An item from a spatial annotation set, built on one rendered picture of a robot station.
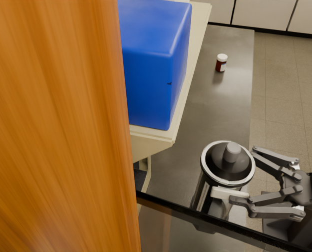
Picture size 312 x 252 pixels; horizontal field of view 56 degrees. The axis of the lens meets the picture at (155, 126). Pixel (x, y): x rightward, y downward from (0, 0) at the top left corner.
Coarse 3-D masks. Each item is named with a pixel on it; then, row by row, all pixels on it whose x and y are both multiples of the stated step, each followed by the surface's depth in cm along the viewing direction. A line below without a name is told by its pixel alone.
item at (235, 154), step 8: (216, 144) 59; (224, 144) 59; (232, 144) 55; (208, 152) 58; (216, 152) 57; (224, 152) 56; (232, 152) 54; (240, 152) 57; (208, 160) 57; (216, 160) 56; (224, 160) 56; (232, 160) 55; (240, 160) 56; (248, 160) 56; (216, 168) 55; (224, 168) 55; (232, 168) 55; (240, 168) 55; (248, 168) 56; (224, 176) 55; (232, 176) 54; (240, 176) 55
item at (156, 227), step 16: (144, 208) 39; (160, 208) 38; (176, 208) 37; (144, 224) 43; (160, 224) 41; (176, 224) 39; (192, 224) 37; (208, 224) 36; (224, 224) 35; (144, 240) 48; (160, 240) 45; (176, 240) 43; (192, 240) 41; (208, 240) 39; (224, 240) 37; (240, 240) 36; (256, 240) 34; (272, 240) 34
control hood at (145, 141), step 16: (192, 16) 46; (208, 16) 47; (192, 32) 43; (192, 48) 40; (192, 64) 37; (176, 112) 31; (144, 128) 30; (176, 128) 30; (144, 144) 30; (160, 144) 29
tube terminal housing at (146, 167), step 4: (148, 156) 82; (140, 160) 86; (144, 160) 88; (148, 160) 83; (140, 164) 87; (144, 164) 88; (148, 164) 84; (140, 168) 87; (144, 168) 87; (148, 168) 86; (148, 172) 87; (148, 176) 88; (148, 180) 90; (144, 184) 84; (144, 188) 85; (144, 192) 86
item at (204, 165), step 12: (204, 156) 58; (252, 156) 59; (204, 168) 56; (252, 168) 57; (216, 180) 55; (228, 180) 55; (240, 180) 55; (192, 204) 71; (216, 204) 62; (228, 204) 62; (216, 216) 66
